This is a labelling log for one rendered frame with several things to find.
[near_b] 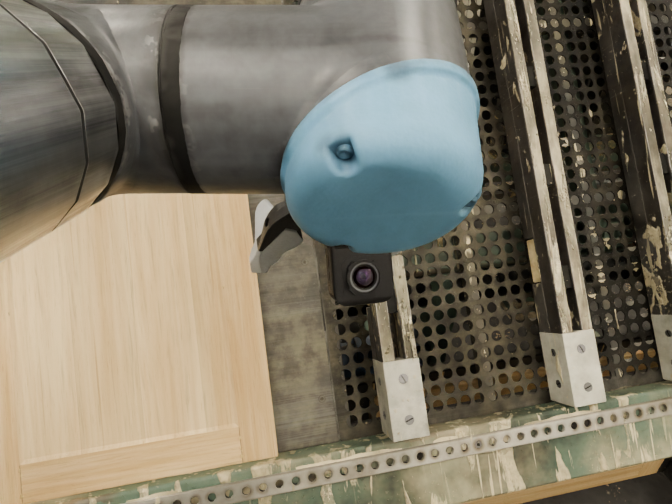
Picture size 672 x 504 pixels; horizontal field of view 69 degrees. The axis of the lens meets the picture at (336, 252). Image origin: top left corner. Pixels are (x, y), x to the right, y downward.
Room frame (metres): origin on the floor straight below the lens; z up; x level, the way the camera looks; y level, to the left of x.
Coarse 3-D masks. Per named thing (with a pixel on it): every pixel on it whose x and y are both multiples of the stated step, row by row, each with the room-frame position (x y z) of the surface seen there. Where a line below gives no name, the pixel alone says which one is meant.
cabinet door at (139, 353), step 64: (64, 256) 0.65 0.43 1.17; (128, 256) 0.66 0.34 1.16; (192, 256) 0.68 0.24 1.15; (0, 320) 0.57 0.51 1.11; (64, 320) 0.58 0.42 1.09; (128, 320) 0.60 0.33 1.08; (192, 320) 0.61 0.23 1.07; (256, 320) 0.62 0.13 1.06; (0, 384) 0.51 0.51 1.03; (64, 384) 0.52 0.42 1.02; (128, 384) 0.53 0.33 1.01; (192, 384) 0.54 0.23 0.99; (256, 384) 0.55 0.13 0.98; (0, 448) 0.45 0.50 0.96; (64, 448) 0.46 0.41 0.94; (128, 448) 0.47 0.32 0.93; (192, 448) 0.48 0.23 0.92; (256, 448) 0.49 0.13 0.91
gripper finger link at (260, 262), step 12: (264, 204) 0.41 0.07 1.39; (264, 216) 0.40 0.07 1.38; (276, 240) 0.36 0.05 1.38; (288, 240) 0.36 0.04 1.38; (300, 240) 0.37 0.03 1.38; (252, 252) 0.38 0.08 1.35; (264, 252) 0.37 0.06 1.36; (276, 252) 0.37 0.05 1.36; (252, 264) 0.38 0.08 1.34; (264, 264) 0.38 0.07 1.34
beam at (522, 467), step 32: (480, 416) 0.57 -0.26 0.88; (512, 416) 0.55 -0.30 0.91; (544, 416) 0.55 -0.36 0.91; (320, 448) 0.50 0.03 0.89; (352, 448) 0.49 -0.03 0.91; (384, 448) 0.49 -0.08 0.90; (448, 448) 0.50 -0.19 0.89; (512, 448) 0.51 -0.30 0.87; (544, 448) 0.52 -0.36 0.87; (576, 448) 0.52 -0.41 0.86; (608, 448) 0.53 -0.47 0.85; (640, 448) 0.54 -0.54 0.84; (160, 480) 0.44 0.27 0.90; (192, 480) 0.43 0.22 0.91; (224, 480) 0.44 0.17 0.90; (352, 480) 0.45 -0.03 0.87; (384, 480) 0.46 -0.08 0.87; (416, 480) 0.46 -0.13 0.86; (448, 480) 0.47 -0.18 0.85; (480, 480) 0.47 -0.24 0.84; (512, 480) 0.48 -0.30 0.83; (544, 480) 0.48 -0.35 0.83
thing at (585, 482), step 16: (640, 352) 0.81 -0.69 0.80; (544, 368) 0.76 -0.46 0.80; (640, 368) 0.81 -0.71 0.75; (448, 384) 0.72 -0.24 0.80; (464, 384) 0.72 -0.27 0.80; (544, 384) 0.76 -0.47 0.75; (448, 400) 0.71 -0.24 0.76; (464, 400) 0.72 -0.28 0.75; (640, 464) 0.85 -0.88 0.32; (656, 464) 0.86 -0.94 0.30; (576, 480) 0.81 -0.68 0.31; (592, 480) 0.82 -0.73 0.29; (608, 480) 0.83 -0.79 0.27; (496, 496) 0.75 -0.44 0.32; (512, 496) 0.76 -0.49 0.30; (528, 496) 0.78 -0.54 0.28; (544, 496) 0.79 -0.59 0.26
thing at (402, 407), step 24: (384, 312) 0.61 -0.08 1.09; (408, 312) 0.62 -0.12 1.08; (384, 336) 0.59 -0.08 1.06; (408, 336) 0.59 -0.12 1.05; (384, 360) 0.56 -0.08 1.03; (408, 360) 0.57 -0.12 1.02; (384, 384) 0.54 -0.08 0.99; (408, 384) 0.54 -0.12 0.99; (384, 408) 0.54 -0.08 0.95; (408, 408) 0.52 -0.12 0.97; (384, 432) 0.53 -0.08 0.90; (408, 432) 0.50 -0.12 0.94
